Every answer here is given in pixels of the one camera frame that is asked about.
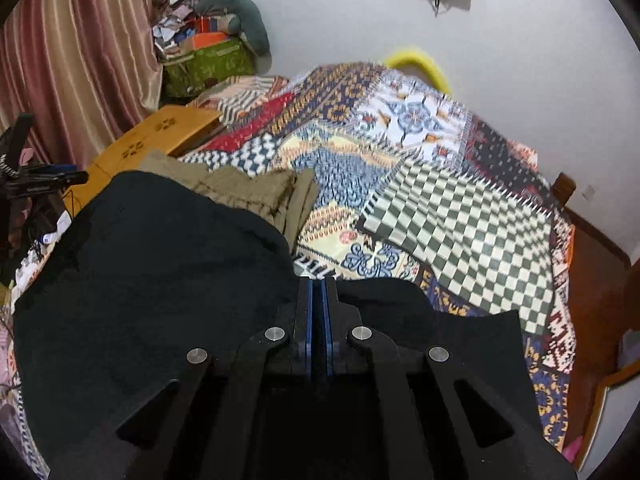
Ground khaki pants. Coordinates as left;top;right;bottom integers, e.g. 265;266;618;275
137;150;321;251

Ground grey plush pillow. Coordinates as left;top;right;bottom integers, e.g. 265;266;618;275
195;0;273;58

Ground yellow foam tube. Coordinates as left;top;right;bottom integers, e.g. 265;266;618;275
385;47;453;94

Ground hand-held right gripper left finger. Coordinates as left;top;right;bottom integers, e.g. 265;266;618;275
50;277;314;480

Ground striped pink curtain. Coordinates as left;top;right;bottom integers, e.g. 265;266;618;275
0;0;173;173

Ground patchwork printed blanket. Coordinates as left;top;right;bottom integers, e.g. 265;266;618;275
15;62;577;463

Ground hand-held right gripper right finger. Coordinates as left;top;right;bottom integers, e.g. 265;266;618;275
320;277;576;480

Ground black pants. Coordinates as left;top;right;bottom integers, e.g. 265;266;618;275
12;171;543;480

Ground orange box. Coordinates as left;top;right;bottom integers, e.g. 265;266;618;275
192;32;229;51

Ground green bag with clutter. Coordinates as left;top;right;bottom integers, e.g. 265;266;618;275
151;0;241;61

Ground brown wooden post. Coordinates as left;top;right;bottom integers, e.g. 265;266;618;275
552;172;578;208

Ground small wooden folding table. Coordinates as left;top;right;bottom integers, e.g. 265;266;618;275
65;105;223;211

